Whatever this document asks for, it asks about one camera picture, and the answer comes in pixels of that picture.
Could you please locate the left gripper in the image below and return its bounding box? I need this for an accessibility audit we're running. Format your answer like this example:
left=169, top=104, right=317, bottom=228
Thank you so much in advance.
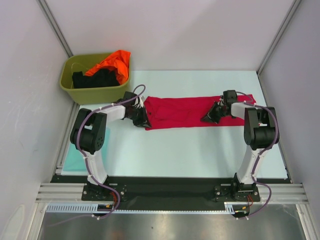
left=127, top=105, right=151, bottom=129

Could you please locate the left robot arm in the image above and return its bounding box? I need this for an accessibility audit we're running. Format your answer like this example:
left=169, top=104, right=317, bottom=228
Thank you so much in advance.
left=70, top=91, right=151, bottom=201

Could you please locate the aluminium frame rail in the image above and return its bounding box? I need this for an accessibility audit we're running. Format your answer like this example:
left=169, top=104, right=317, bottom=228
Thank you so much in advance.
left=35, top=183, right=85, bottom=203

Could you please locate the black t shirt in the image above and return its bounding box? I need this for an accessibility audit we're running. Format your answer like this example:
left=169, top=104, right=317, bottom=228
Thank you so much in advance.
left=72, top=69, right=120, bottom=89

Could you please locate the magenta red t shirt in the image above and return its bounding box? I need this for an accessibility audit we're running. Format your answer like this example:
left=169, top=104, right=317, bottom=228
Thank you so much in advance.
left=144, top=96, right=244, bottom=131

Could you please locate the olive green plastic bin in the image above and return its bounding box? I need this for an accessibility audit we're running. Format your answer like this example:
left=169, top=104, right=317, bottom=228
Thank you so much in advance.
left=59, top=52, right=132, bottom=105

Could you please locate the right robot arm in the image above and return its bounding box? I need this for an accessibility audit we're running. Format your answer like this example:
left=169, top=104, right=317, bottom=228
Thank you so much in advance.
left=201, top=90, right=280, bottom=203

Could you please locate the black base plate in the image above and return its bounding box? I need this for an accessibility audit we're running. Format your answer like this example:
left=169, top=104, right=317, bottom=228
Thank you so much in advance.
left=50, top=175, right=290, bottom=212

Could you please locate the folded teal t shirt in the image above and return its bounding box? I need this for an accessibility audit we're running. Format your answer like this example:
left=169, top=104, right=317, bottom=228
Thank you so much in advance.
left=61, top=128, right=111, bottom=176

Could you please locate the orange t shirt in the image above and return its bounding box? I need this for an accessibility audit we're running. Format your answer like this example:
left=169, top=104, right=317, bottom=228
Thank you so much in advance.
left=84, top=50, right=131, bottom=85

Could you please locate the slotted cable duct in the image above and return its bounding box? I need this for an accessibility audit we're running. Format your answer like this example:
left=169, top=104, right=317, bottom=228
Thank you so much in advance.
left=46, top=202, right=118, bottom=213

